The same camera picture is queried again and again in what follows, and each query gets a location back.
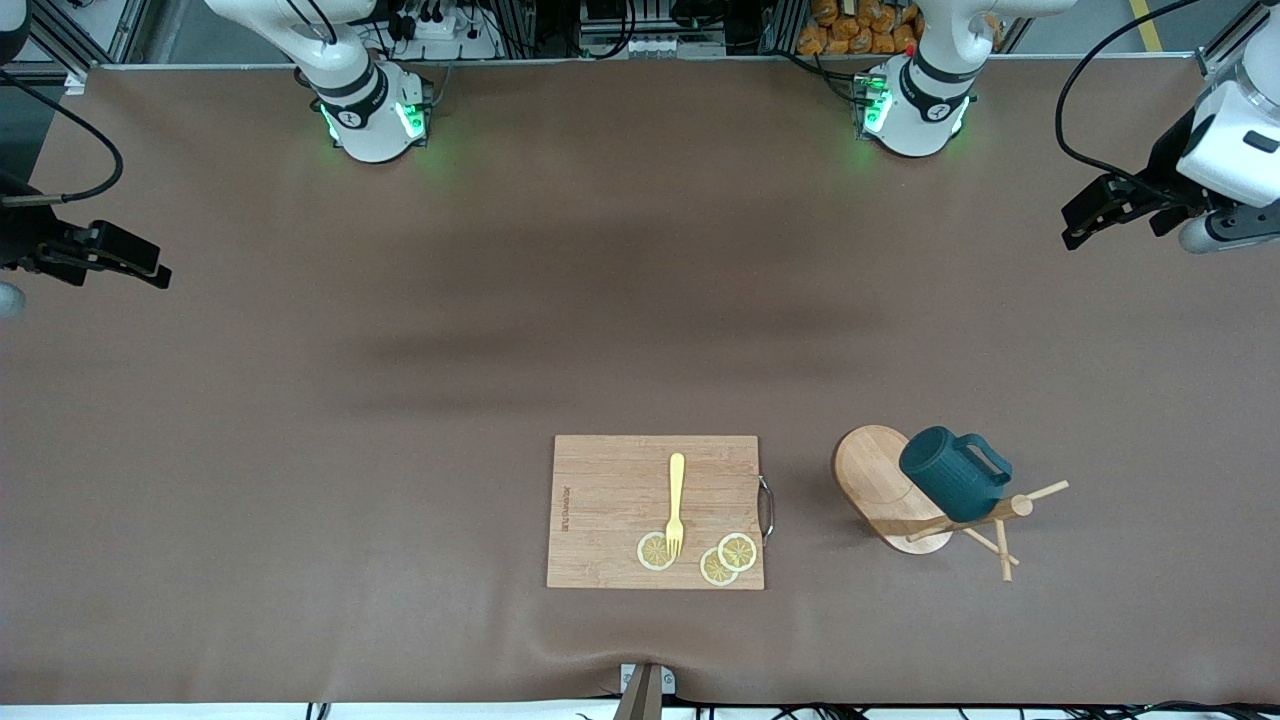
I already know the dark teal mug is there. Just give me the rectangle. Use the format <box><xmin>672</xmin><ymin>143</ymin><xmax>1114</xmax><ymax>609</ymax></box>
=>
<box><xmin>898</xmin><ymin>425</ymin><xmax>1014</xmax><ymax>524</ymax></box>

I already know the wooden mug tree rack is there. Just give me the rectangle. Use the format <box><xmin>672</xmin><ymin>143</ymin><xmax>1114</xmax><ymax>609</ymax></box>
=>
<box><xmin>832</xmin><ymin>424</ymin><xmax>1071</xmax><ymax>583</ymax></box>

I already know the brown table mat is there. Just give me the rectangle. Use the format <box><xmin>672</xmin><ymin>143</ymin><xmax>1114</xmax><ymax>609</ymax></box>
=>
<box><xmin>0</xmin><ymin>55</ymin><xmax>1280</xmax><ymax>706</ymax></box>

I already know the orange packaged snacks pile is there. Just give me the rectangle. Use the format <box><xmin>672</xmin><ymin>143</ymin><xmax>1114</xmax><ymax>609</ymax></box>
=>
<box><xmin>797</xmin><ymin>0</ymin><xmax>926</xmax><ymax>57</ymax></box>

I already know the white power strip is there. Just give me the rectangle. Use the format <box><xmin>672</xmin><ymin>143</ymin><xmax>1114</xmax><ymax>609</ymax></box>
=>
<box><xmin>395</xmin><ymin>0</ymin><xmax>501</xmax><ymax>61</ymax></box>

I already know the grey electrical equipment box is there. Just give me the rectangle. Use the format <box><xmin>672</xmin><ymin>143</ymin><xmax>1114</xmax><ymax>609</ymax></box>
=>
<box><xmin>578</xmin><ymin>0</ymin><xmax>729</xmax><ymax>59</ymax></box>

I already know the yellow plastic fork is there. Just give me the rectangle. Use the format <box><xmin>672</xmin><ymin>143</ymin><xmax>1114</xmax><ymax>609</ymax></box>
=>
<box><xmin>665</xmin><ymin>452</ymin><xmax>687</xmax><ymax>559</ymax></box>

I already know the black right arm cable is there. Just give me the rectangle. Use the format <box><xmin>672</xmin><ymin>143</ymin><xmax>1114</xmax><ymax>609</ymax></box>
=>
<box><xmin>0</xmin><ymin>68</ymin><xmax>125</xmax><ymax>208</ymax></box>

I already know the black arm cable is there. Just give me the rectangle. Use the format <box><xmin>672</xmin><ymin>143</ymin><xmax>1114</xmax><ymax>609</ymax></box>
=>
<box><xmin>0</xmin><ymin>68</ymin><xmax>125</xmax><ymax>208</ymax></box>
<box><xmin>1057</xmin><ymin>0</ymin><xmax>1201</xmax><ymax>204</ymax></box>

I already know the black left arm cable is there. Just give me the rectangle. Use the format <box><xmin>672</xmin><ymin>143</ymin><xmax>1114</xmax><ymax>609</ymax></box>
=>
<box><xmin>1057</xmin><ymin>0</ymin><xmax>1201</xmax><ymax>204</ymax></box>

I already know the aluminium frame profile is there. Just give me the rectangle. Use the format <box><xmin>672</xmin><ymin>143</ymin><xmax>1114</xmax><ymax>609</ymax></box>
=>
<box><xmin>1195</xmin><ymin>0</ymin><xmax>1280</xmax><ymax>81</ymax></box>
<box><xmin>0</xmin><ymin>0</ymin><xmax>151</xmax><ymax>96</ymax></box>

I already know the bamboo cutting board metal handle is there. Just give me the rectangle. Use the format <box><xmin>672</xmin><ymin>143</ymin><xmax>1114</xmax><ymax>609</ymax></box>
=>
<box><xmin>546</xmin><ymin>434</ymin><xmax>776</xmax><ymax>591</ymax></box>

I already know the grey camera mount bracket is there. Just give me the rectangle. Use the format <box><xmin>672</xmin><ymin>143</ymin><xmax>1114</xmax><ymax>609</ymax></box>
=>
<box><xmin>612</xmin><ymin>662</ymin><xmax>677</xmax><ymax>720</ymax></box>

